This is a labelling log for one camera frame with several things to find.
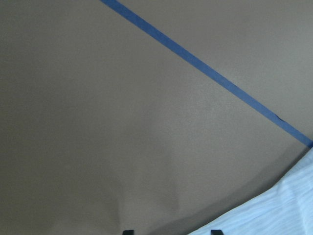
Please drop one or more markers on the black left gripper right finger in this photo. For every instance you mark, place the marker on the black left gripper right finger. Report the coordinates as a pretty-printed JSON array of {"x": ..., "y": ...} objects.
[{"x": 216, "y": 232}]

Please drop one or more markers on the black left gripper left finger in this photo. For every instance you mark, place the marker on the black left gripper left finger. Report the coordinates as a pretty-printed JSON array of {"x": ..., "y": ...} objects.
[{"x": 128, "y": 232}]

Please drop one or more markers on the light blue button shirt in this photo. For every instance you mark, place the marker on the light blue button shirt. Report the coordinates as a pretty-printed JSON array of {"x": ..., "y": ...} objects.
[{"x": 284, "y": 209}]

